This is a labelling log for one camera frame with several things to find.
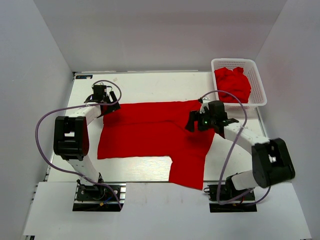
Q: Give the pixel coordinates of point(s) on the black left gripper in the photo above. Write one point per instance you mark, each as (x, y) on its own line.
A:
(112, 107)

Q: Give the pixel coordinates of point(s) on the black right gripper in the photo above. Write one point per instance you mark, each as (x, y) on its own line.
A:
(194, 115)

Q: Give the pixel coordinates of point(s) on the red t shirt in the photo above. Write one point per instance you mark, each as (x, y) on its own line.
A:
(157, 129)

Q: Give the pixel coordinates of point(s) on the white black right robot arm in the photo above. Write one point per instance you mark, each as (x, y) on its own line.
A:
(270, 158)

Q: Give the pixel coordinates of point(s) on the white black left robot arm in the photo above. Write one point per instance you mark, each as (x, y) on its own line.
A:
(71, 137)

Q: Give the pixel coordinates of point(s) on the red shirts in basket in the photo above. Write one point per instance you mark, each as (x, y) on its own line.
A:
(234, 82)

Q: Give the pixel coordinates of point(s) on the blue table label sticker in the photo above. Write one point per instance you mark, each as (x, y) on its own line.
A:
(83, 76)

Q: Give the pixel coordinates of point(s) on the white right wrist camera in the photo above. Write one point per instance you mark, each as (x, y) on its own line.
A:
(204, 106)

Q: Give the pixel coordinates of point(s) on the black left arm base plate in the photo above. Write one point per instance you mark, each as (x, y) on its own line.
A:
(97, 198)

